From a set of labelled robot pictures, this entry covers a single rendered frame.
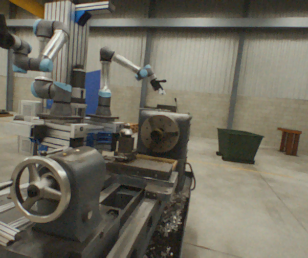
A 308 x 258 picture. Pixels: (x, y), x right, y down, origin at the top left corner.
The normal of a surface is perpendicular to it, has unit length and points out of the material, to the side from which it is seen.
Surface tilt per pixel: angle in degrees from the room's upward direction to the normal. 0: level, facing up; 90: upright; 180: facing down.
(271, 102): 90
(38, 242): 0
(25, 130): 90
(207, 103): 90
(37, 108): 90
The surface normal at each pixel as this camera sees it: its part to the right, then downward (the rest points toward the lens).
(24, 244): 0.11, -0.99
